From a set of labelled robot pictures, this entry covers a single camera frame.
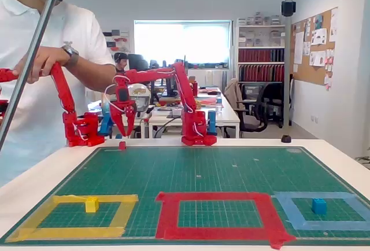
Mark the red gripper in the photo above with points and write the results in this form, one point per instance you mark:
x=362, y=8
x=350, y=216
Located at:
x=122, y=109

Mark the red toy brick cube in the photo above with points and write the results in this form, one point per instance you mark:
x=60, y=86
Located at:
x=122, y=145

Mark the red leader arm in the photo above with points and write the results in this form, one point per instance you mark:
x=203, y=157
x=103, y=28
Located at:
x=66, y=95

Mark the red robot arm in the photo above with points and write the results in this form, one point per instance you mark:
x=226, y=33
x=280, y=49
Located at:
x=188, y=95

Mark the person's left forearm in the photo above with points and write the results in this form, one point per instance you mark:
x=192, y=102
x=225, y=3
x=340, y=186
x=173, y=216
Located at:
x=95, y=71

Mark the yellow toy brick cube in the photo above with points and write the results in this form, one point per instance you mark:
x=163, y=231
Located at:
x=92, y=205

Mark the yellow tape square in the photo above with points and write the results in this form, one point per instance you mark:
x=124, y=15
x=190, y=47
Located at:
x=127, y=213

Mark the red tape square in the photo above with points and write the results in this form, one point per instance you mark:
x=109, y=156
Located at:
x=166, y=216

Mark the blue tape square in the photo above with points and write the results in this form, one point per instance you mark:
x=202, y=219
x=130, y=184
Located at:
x=289, y=207

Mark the blue toy brick cube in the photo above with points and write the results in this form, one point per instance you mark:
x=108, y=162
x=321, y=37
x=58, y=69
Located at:
x=319, y=207

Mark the person's left hand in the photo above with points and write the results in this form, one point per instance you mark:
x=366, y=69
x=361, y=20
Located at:
x=49, y=55

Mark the orange and blue bottle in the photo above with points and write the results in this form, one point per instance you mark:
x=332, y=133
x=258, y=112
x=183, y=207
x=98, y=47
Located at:
x=106, y=108

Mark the blue table clamp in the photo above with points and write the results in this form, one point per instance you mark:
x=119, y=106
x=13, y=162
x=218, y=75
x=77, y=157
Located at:
x=212, y=123
x=106, y=125

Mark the white helmet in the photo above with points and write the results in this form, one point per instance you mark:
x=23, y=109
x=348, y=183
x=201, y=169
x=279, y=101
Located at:
x=141, y=92

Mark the seated person in dark shirt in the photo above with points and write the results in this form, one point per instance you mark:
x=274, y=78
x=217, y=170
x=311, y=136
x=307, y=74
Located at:
x=121, y=60

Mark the black computer monitor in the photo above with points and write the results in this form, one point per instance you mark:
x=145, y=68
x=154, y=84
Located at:
x=136, y=60

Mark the silver wristwatch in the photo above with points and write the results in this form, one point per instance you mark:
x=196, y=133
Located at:
x=71, y=54

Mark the large bright window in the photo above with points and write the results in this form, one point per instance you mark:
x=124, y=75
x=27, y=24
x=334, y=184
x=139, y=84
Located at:
x=182, y=42

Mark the green cutting mat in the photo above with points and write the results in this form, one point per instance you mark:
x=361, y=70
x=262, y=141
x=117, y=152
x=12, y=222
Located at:
x=202, y=175

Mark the white office desk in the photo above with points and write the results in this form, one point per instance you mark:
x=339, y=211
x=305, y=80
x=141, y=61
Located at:
x=228, y=115

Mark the operator in white shirt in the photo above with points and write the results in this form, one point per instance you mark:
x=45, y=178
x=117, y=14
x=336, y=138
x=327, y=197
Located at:
x=72, y=25

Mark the slanted metal pole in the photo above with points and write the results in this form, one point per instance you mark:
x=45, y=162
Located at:
x=30, y=60

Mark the beige jacket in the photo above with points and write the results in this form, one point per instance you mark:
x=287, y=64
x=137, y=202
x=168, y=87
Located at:
x=232, y=92

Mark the black office chair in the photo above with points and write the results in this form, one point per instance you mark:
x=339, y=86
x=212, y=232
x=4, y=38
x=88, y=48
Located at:
x=260, y=100

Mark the white shelf with binders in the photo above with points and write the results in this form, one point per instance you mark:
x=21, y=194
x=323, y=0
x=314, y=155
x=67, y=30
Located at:
x=260, y=54

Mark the small black knob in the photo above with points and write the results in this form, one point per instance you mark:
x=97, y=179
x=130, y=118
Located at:
x=286, y=139

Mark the grey vertical pillar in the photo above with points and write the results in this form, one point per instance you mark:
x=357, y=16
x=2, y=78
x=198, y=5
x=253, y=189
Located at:
x=288, y=60

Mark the cork pin board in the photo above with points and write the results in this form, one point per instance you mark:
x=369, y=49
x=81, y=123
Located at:
x=303, y=71

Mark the green plant leaves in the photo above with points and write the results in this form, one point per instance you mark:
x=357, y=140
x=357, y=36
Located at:
x=364, y=158

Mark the wall tool rack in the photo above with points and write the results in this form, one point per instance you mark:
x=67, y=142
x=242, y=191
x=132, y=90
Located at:
x=118, y=40

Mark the white wall socket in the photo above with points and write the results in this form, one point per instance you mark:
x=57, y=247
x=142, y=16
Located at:
x=314, y=119

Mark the black pillar bracket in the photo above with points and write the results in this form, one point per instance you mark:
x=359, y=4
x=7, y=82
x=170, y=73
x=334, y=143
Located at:
x=288, y=8

